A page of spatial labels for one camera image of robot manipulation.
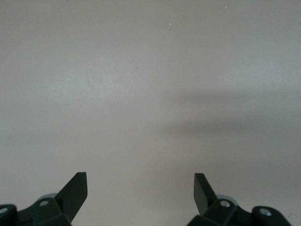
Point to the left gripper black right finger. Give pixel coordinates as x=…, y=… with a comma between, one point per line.
x=207, y=202

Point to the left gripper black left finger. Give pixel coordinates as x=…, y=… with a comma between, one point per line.
x=70, y=200

